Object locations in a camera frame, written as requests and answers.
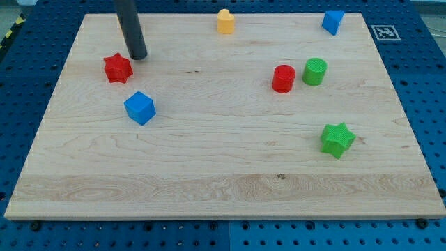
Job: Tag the red star block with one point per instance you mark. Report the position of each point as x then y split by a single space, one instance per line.
117 68

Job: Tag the blue cube block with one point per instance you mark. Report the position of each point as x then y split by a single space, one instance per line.
140 108

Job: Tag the green star block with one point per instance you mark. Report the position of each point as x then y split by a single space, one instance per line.
336 139

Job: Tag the light wooden board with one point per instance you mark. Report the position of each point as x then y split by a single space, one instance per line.
223 144

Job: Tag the red cylinder block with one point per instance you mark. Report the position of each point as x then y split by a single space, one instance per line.
283 78

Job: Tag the yellow heart block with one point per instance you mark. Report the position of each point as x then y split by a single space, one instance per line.
225 22

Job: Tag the green cylinder block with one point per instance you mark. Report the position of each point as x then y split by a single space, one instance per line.
314 71

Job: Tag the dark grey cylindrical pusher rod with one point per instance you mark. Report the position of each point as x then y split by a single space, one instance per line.
128 18

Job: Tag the blue triangular prism block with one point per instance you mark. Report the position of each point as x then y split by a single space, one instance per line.
332 21

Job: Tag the white fiducial marker tag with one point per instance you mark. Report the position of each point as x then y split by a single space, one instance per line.
385 32

